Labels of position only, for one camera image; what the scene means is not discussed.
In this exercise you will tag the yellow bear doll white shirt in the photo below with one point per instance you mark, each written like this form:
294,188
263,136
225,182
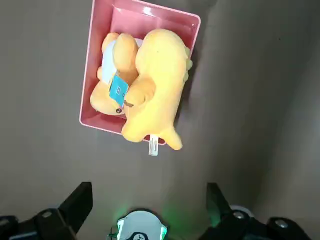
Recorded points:
122,55

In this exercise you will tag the pink plastic box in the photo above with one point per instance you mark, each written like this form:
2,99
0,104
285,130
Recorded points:
96,62

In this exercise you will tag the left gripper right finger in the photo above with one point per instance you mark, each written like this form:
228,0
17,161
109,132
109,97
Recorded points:
225,225

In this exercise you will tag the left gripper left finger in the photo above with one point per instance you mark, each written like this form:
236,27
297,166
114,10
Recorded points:
62,215

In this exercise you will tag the yellow dinosaur doll green spikes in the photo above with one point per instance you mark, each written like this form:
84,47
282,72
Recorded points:
160,87

